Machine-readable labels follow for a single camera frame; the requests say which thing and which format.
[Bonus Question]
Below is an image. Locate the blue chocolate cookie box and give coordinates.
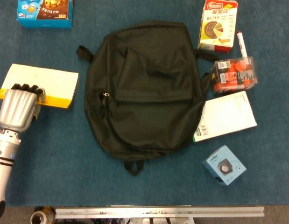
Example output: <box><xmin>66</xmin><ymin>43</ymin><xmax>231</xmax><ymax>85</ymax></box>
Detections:
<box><xmin>17</xmin><ymin>0</ymin><xmax>74</xmax><ymax>29</ymax></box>

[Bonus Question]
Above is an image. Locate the red yellow wafer box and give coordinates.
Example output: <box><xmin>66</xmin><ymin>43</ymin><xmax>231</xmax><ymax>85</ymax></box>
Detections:
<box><xmin>197</xmin><ymin>0</ymin><xmax>238</xmax><ymax>54</ymax></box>

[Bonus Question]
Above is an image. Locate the clear box of orange items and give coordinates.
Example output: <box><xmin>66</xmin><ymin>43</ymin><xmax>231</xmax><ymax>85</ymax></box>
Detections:
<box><xmin>210</xmin><ymin>56</ymin><xmax>259</xmax><ymax>95</ymax></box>

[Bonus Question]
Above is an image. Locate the aluminium profile rail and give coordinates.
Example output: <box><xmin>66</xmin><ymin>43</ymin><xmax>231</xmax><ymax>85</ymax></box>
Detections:
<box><xmin>55</xmin><ymin>206</ymin><xmax>265</xmax><ymax>219</ymax></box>

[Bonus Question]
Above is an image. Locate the white flat cardboard box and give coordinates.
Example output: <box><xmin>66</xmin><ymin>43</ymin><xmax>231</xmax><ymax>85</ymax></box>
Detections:
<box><xmin>192</xmin><ymin>91</ymin><xmax>258</xmax><ymax>143</ymax></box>

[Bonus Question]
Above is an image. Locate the white marker with red cap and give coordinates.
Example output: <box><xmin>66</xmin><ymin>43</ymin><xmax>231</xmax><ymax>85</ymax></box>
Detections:
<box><xmin>237</xmin><ymin>30</ymin><xmax>248</xmax><ymax>58</ymax></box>

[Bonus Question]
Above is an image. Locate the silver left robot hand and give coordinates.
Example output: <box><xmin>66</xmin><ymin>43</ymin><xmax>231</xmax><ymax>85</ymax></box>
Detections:
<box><xmin>0</xmin><ymin>83</ymin><xmax>46</xmax><ymax>133</ymax></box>

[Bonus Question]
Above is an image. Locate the brown tape roll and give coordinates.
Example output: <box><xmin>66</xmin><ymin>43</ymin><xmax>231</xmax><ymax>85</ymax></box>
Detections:
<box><xmin>30</xmin><ymin>206</ymin><xmax>56</xmax><ymax>224</ymax></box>

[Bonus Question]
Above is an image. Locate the light blue speaker box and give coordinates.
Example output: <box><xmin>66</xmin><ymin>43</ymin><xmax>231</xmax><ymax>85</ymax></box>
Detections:
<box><xmin>201</xmin><ymin>145</ymin><xmax>247</xmax><ymax>186</ymax></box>

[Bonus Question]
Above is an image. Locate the white book with yellow band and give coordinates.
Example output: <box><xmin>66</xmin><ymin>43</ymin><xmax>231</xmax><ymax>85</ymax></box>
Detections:
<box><xmin>0</xmin><ymin>63</ymin><xmax>79</xmax><ymax>110</ymax></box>

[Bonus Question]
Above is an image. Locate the black backpack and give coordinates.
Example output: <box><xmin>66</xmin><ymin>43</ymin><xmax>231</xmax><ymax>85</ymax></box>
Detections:
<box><xmin>76</xmin><ymin>20</ymin><xmax>219</xmax><ymax>177</ymax></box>

